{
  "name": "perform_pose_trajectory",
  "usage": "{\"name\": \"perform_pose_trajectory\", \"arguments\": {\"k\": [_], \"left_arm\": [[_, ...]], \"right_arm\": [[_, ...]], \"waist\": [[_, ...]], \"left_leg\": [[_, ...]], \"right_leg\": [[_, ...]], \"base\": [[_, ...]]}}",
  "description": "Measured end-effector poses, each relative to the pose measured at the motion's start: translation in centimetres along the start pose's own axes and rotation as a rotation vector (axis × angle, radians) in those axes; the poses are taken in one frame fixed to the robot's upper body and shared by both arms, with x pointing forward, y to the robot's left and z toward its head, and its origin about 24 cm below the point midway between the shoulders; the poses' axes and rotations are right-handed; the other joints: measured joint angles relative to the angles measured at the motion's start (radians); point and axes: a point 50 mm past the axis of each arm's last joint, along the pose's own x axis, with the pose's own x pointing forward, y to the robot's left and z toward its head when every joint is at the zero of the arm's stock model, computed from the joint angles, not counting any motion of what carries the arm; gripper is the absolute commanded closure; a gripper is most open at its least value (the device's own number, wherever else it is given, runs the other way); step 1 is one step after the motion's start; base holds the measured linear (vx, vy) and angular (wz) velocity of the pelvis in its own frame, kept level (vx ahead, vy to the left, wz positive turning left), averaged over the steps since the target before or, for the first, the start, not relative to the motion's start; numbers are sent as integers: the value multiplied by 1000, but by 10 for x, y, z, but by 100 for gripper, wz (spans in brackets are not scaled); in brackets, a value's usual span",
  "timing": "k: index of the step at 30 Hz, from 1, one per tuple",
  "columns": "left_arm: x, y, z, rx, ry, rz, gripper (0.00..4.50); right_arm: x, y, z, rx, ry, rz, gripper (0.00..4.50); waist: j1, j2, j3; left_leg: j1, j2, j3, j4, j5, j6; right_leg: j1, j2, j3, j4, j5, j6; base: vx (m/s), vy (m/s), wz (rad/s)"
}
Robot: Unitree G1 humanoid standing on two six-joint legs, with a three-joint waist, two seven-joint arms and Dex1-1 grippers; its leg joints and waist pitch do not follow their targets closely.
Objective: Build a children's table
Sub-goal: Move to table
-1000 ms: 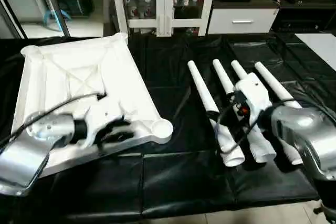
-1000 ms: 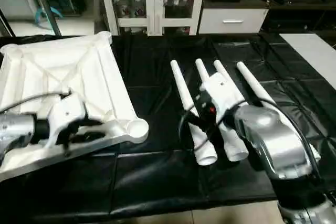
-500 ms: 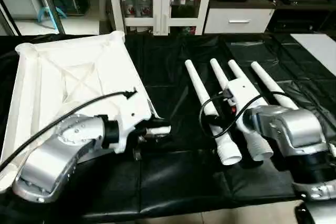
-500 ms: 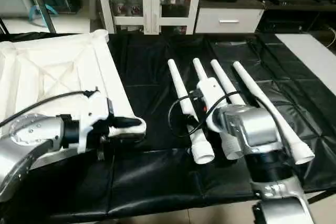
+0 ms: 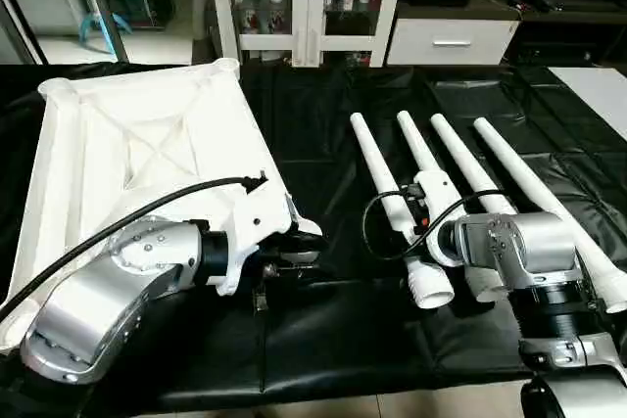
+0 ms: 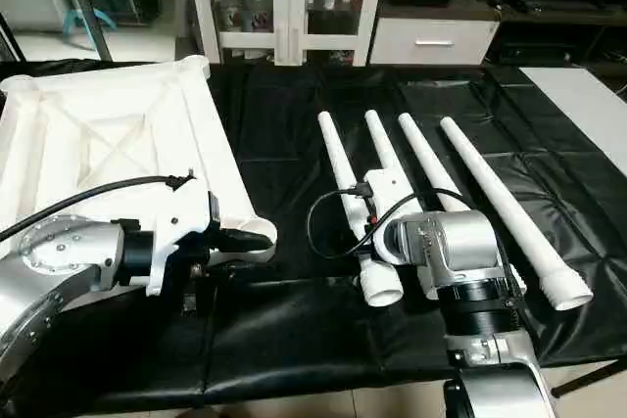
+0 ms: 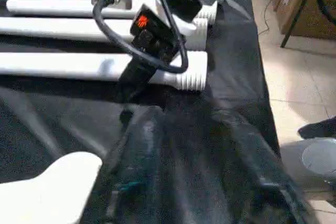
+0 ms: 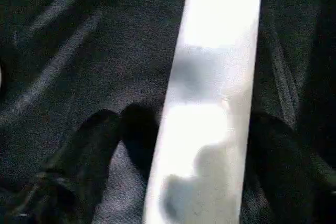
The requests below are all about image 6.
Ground white side table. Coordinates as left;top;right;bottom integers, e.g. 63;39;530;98
519;66;627;179

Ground white drawer unit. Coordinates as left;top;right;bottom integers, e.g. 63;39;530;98
368;17;501;67

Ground black table mat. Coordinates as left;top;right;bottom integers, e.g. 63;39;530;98
0;61;627;417

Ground white plastic table leg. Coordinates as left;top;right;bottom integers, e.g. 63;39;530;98
364;110;417;213
397;113;530;298
316;111;405;307
439;116;595;312

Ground blue plastic stool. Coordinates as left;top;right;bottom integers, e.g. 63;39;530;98
64;9;117;45

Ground black stand leg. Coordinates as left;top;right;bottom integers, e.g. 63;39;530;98
551;359;627;399

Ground white plastic table top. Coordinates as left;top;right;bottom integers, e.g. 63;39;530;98
0;55;278;311

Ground white glass door cabinet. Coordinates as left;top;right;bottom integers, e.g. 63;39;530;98
186;0;388;67

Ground grey metal frame post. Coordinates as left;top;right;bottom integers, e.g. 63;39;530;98
0;12;25;62
54;0;114;62

